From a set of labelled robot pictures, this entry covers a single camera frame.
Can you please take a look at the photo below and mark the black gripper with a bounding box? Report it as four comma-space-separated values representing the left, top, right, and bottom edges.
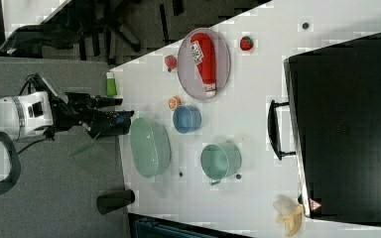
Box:
47, 92, 134, 138

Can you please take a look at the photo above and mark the black toaster oven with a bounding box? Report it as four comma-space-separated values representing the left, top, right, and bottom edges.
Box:
284, 33, 381, 227

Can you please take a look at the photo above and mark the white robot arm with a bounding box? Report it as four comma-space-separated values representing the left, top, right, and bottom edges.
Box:
0, 91, 134, 141

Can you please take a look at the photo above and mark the green bottle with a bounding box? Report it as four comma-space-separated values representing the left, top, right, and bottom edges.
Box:
106, 72, 117, 97

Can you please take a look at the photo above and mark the green oval colander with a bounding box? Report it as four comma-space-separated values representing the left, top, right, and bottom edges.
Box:
130, 117, 171, 179

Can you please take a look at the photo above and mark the orange slice toy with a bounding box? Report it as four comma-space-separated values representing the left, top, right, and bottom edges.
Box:
168, 95, 182, 111

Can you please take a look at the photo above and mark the blue cup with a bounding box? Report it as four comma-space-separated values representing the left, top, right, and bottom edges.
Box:
173, 105, 201, 134

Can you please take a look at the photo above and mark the small red toy fruit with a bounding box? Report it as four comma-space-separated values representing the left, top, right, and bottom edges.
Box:
165, 56, 178, 72

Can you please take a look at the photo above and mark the black cylinder cup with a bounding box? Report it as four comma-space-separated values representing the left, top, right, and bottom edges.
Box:
96, 189, 135, 215

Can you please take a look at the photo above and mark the black office chair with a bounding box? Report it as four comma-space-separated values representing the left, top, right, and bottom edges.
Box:
0, 0, 141, 62

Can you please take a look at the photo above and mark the grey round plate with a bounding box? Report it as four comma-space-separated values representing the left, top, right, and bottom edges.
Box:
177, 28, 231, 100

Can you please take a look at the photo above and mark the red ketchup bottle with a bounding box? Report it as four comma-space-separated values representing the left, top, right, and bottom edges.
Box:
190, 33, 216, 98

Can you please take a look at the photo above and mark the green mug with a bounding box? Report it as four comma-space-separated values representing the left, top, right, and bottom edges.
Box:
200, 142, 242, 185

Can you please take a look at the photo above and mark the red toy strawberry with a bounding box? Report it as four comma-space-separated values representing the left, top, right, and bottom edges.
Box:
240, 36, 254, 51

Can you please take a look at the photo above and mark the peeled toy banana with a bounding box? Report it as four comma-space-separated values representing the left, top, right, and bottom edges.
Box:
273, 196, 304, 237

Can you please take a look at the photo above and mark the blue metal frame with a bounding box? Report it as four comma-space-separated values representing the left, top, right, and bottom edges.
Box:
128, 212, 250, 238

